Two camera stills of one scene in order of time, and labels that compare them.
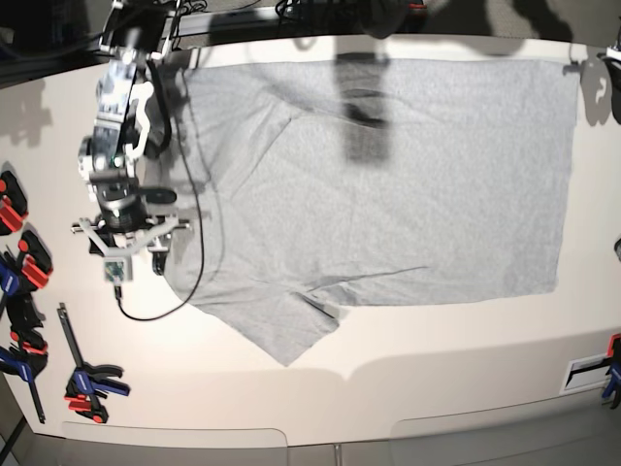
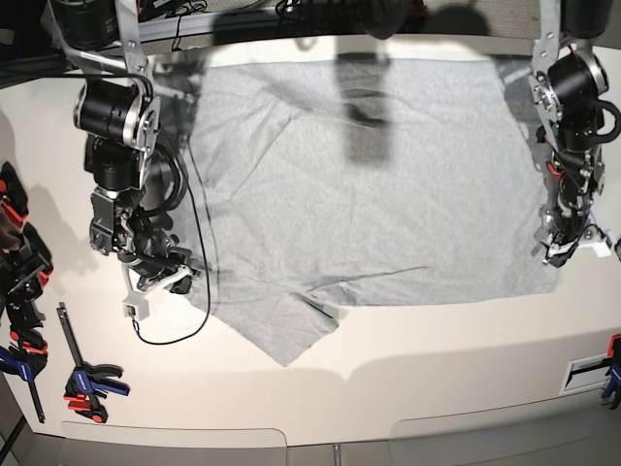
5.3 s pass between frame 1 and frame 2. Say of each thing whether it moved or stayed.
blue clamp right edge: stayed
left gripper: moved
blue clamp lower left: stayed
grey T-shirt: stayed
